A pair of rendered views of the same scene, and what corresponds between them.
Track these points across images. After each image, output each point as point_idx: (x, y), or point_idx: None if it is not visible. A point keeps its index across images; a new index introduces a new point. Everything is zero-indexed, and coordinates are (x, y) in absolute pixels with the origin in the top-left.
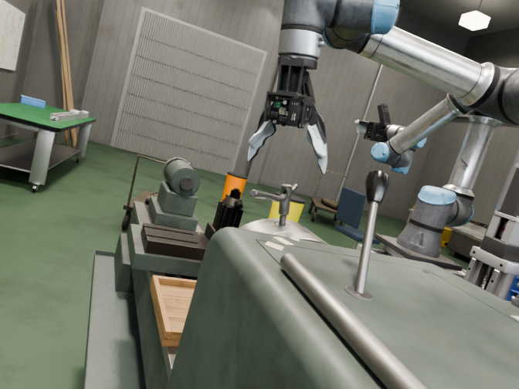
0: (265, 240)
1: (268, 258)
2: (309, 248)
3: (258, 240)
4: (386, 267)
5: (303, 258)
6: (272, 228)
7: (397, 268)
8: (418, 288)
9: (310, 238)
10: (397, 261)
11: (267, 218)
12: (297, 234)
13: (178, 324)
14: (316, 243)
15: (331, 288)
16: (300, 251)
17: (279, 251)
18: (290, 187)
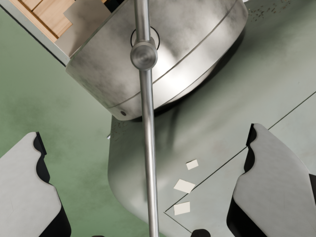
0: (170, 204)
1: (186, 235)
2: (209, 175)
3: (166, 211)
4: (288, 131)
5: (208, 205)
6: (137, 70)
7: (303, 116)
8: (304, 157)
9: (199, 77)
10: (314, 80)
11: (109, 21)
12: (180, 76)
13: (51, 14)
14: (215, 146)
15: (230, 232)
16: (203, 192)
17: (188, 214)
18: (154, 65)
